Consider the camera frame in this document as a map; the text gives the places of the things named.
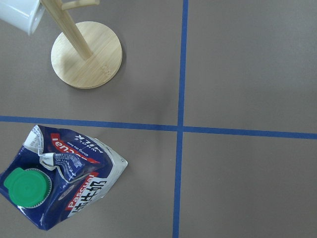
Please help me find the blue Pascual milk carton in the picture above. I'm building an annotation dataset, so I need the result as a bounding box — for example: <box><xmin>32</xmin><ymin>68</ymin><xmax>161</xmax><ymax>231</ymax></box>
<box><xmin>0</xmin><ymin>125</ymin><xmax>128</xmax><ymax>230</ymax></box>

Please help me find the white cup on mug tree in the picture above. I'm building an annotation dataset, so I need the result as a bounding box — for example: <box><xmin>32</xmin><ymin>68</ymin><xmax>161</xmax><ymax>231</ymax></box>
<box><xmin>0</xmin><ymin>0</ymin><xmax>45</xmax><ymax>35</ymax></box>

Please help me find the wooden mug tree stand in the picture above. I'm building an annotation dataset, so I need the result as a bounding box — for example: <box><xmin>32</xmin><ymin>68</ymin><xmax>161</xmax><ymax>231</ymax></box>
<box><xmin>41</xmin><ymin>0</ymin><xmax>123</xmax><ymax>89</ymax></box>

